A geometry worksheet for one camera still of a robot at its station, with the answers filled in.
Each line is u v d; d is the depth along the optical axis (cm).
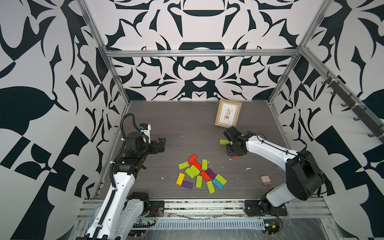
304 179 44
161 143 70
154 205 75
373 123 53
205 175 85
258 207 74
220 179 83
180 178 83
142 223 69
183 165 87
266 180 82
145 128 67
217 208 76
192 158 91
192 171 85
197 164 88
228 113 102
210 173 85
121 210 45
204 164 87
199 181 83
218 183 82
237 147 63
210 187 81
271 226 71
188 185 83
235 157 87
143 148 64
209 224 71
